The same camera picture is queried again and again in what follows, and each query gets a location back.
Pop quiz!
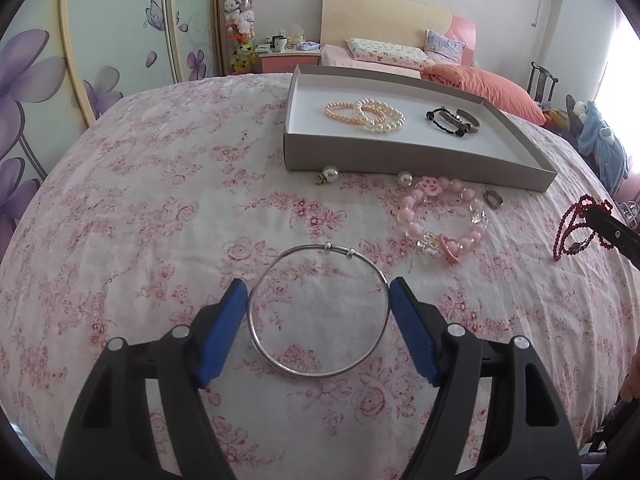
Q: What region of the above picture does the dark red bead necklace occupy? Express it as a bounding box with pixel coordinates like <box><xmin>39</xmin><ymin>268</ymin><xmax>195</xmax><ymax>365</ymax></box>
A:
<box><xmin>552</xmin><ymin>195</ymin><xmax>615</xmax><ymax>262</ymax></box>

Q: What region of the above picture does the pink bead charm bracelet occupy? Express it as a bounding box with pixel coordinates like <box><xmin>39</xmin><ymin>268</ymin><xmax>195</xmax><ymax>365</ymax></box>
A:
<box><xmin>394</xmin><ymin>174</ymin><xmax>490</xmax><ymax>266</ymax></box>

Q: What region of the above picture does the silver cuff bracelet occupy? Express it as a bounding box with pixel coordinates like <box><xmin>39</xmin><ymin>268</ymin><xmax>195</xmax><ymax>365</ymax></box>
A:
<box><xmin>439</xmin><ymin>107</ymin><xmax>483</xmax><ymax>137</ymax></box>

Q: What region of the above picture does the black bead bracelet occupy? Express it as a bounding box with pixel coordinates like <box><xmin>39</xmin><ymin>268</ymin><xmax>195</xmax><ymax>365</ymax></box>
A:
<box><xmin>425</xmin><ymin>105</ymin><xmax>469</xmax><ymax>139</ymax></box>

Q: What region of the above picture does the white pearl bracelet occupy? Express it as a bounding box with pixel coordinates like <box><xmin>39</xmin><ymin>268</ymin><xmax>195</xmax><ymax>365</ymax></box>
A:
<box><xmin>354</xmin><ymin>96</ymin><xmax>407</xmax><ymax>137</ymax></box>

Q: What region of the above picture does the thin silver bangle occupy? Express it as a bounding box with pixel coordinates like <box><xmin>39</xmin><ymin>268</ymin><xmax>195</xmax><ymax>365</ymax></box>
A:
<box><xmin>246</xmin><ymin>243</ymin><xmax>390</xmax><ymax>379</ymax></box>

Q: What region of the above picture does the small pink pearl bracelet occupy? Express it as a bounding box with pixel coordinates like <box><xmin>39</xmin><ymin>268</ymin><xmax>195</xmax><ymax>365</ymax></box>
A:
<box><xmin>323</xmin><ymin>101</ymin><xmax>371</xmax><ymax>126</ymax></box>

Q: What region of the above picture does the blue clothing on chair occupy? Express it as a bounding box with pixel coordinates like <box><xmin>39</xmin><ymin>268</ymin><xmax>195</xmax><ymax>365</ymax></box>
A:
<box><xmin>577</xmin><ymin>101</ymin><xmax>628</xmax><ymax>196</ymax></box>

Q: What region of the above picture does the dark wooden chair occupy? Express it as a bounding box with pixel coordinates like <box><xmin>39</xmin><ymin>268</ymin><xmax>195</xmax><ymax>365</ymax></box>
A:
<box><xmin>527</xmin><ymin>61</ymin><xmax>559</xmax><ymax>104</ymax></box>

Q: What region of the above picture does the salmon folded duvet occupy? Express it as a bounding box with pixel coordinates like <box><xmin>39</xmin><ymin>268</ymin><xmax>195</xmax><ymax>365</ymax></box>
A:
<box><xmin>421</xmin><ymin>64</ymin><xmax>546</xmax><ymax>126</ymax></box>

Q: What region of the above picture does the floral pink bedsheet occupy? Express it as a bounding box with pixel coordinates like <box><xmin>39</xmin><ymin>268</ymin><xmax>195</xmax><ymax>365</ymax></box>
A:
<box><xmin>1</xmin><ymin>75</ymin><xmax>639</xmax><ymax>479</ymax></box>

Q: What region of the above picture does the pearl earring right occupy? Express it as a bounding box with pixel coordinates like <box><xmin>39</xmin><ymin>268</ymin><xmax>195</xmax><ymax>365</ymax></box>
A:
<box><xmin>396</xmin><ymin>171</ymin><xmax>413</xmax><ymax>188</ymax></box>

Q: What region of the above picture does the pearl earring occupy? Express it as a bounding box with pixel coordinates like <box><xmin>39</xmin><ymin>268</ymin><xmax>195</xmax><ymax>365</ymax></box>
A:
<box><xmin>316</xmin><ymin>166</ymin><xmax>340</xmax><ymax>185</ymax></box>
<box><xmin>396</xmin><ymin>171</ymin><xmax>413</xmax><ymax>188</ymax></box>

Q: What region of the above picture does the small lilac cushion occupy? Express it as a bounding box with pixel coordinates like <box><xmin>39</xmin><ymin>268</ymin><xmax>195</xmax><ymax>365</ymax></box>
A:
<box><xmin>424</xmin><ymin>29</ymin><xmax>465</xmax><ymax>65</ymax></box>

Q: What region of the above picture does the floral white pillow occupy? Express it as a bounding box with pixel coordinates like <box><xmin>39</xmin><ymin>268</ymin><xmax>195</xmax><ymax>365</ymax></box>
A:
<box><xmin>346</xmin><ymin>38</ymin><xmax>435</xmax><ymax>70</ymax></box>

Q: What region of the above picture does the pearl earring left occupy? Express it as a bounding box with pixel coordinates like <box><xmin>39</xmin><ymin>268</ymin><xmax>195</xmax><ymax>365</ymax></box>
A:
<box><xmin>316</xmin><ymin>166</ymin><xmax>340</xmax><ymax>185</ymax></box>

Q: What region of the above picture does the grey shallow cardboard tray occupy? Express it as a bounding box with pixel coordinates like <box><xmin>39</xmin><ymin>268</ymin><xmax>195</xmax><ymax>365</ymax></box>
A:
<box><xmin>283</xmin><ymin>65</ymin><xmax>556</xmax><ymax>192</ymax></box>

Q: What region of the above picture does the pink bed mattress sheet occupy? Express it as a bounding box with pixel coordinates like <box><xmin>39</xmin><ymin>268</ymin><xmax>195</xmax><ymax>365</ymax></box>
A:
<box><xmin>319</xmin><ymin>43</ymin><xmax>424</xmax><ymax>80</ymax></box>

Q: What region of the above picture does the cream and pink headboard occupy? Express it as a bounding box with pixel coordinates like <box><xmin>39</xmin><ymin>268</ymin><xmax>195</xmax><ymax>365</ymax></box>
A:
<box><xmin>320</xmin><ymin>0</ymin><xmax>476</xmax><ymax>65</ymax></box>

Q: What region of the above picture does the pink bedside table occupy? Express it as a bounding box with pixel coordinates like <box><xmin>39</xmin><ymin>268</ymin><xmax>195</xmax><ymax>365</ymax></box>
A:
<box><xmin>256</xmin><ymin>44</ymin><xmax>321</xmax><ymax>74</ymax></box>

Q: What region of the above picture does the white mug on nightstand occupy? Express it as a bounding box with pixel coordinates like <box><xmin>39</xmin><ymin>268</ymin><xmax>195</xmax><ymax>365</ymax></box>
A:
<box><xmin>272</xmin><ymin>36</ymin><xmax>288</xmax><ymax>52</ymax></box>

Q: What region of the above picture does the sliding wardrobe with flowers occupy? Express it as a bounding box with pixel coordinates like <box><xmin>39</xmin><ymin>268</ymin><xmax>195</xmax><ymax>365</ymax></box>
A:
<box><xmin>1</xmin><ymin>0</ymin><xmax>220</xmax><ymax>246</ymax></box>

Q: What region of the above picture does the clear tube of plush toys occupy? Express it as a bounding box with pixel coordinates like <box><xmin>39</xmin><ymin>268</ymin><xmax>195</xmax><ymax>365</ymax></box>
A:
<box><xmin>222</xmin><ymin>0</ymin><xmax>256</xmax><ymax>75</ymax></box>

